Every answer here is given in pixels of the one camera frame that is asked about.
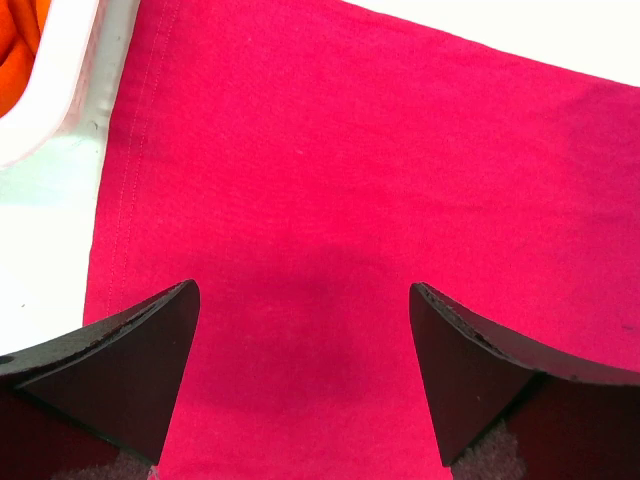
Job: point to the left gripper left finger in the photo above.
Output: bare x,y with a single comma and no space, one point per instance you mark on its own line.
96,403

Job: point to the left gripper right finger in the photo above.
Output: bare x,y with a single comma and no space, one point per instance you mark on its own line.
504,406

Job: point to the crimson red t-shirt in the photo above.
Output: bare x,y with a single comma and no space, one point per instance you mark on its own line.
306,162

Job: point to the white plastic basket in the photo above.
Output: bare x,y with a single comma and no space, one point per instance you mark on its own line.
79,61

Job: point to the crumpled orange t-shirt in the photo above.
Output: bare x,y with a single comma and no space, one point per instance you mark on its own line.
21,27

